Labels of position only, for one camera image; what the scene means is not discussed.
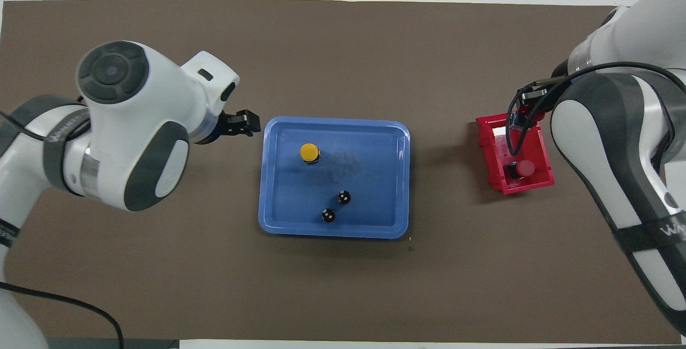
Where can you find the black cylindrical capacitor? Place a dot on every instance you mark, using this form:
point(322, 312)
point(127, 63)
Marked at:
point(328, 215)
point(343, 197)

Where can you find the red plastic bin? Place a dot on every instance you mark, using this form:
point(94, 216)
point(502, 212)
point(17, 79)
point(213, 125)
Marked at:
point(496, 148)

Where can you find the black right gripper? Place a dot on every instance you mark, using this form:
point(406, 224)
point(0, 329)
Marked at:
point(541, 97)

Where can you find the brown paper mat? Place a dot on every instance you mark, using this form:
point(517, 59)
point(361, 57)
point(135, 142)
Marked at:
point(343, 295)

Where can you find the blue plastic tray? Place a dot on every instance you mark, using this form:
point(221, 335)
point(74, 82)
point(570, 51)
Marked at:
point(370, 150)

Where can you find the yellow push button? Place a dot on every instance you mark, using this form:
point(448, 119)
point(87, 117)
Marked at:
point(309, 151)

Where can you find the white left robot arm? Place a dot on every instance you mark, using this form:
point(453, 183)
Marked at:
point(134, 124)

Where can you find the red push button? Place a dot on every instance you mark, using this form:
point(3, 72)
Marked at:
point(525, 168)

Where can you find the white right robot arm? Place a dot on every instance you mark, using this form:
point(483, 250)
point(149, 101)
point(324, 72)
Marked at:
point(616, 140)

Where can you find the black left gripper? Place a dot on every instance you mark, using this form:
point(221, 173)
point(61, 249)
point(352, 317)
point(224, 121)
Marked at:
point(217, 129)

